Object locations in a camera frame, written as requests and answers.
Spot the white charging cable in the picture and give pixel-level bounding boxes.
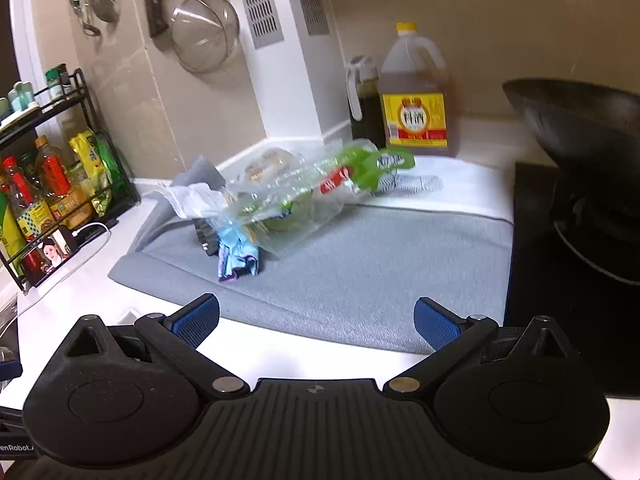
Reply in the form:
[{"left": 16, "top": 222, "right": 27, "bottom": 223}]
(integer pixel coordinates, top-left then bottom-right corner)
[{"left": 74, "top": 221, "right": 113, "bottom": 252}]

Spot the amber oil bottle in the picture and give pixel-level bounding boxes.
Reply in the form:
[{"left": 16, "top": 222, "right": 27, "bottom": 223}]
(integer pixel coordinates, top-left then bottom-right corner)
[{"left": 35, "top": 136, "right": 92, "bottom": 230}]

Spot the metal flower egg ring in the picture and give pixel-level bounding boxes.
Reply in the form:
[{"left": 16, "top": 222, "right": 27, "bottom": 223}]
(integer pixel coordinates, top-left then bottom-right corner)
[{"left": 191, "top": 216, "right": 224, "bottom": 258}]

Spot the red cap sauce bottle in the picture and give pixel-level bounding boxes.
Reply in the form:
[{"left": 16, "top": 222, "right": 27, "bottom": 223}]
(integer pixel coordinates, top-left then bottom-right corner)
[{"left": 3, "top": 156, "right": 55, "bottom": 243}]

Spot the smartphone showing video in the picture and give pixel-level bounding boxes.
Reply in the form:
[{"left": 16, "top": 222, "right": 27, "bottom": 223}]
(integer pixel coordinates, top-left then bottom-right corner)
[{"left": 21, "top": 226, "right": 78, "bottom": 286}]

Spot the black gas stove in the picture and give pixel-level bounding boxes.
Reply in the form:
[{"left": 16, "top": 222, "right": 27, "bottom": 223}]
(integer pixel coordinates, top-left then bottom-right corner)
[{"left": 503, "top": 162, "right": 639, "bottom": 398}]

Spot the metal mesh strainer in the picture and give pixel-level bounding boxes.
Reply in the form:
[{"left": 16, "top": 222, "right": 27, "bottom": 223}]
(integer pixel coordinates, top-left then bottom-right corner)
[{"left": 170, "top": 0, "right": 240, "bottom": 74}]

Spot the dark soy sauce dispenser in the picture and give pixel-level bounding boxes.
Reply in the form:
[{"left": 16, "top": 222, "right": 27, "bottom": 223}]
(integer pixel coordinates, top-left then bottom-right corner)
[{"left": 345, "top": 55, "right": 386, "bottom": 148}]

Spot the black wok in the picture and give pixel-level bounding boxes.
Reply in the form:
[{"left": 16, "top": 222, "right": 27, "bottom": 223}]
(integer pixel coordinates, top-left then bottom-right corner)
[{"left": 502, "top": 78, "right": 639, "bottom": 285}]

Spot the grey counter mat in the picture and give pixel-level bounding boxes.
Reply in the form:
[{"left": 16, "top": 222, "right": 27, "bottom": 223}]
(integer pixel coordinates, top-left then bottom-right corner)
[{"left": 110, "top": 156, "right": 513, "bottom": 353}]

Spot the clear plastic bag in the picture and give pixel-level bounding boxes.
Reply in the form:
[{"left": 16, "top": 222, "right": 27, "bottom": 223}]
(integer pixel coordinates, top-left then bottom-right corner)
[{"left": 214, "top": 140, "right": 378, "bottom": 258}]

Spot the green yellow sauce bottle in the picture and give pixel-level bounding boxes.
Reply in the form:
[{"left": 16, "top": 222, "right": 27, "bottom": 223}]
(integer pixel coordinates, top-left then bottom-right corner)
[{"left": 0, "top": 193, "right": 26, "bottom": 258}]

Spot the yellow green snack packet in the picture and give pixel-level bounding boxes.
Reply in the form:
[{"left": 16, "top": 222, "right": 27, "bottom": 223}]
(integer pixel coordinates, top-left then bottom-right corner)
[{"left": 68, "top": 129, "right": 127, "bottom": 218}]

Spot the blue wrapper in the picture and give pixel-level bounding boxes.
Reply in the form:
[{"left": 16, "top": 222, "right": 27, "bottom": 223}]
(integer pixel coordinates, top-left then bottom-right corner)
[{"left": 217, "top": 224, "right": 260, "bottom": 282}]

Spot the black wire spice rack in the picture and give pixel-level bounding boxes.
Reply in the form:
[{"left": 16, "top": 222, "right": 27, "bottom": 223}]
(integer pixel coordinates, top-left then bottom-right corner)
[{"left": 1, "top": 64, "right": 140, "bottom": 292}]

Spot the green snack bag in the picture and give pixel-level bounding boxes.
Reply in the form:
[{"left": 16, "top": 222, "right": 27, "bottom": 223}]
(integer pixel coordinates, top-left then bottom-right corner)
[{"left": 260, "top": 140, "right": 416, "bottom": 233}]

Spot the cooking wine jug yellow label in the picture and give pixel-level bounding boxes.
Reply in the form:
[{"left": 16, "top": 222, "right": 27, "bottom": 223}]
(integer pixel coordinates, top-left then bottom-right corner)
[{"left": 378, "top": 22, "right": 458, "bottom": 157}]

